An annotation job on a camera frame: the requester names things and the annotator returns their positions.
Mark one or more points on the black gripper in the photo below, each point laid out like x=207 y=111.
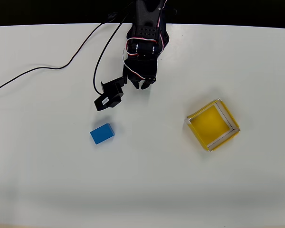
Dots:
x=138 y=74

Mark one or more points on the blue rectangular block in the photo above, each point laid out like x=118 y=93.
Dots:
x=102 y=134

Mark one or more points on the yellow square tray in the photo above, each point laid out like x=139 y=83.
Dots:
x=210 y=123

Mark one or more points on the black gripper-mounted camera box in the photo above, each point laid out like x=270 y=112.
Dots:
x=109 y=98

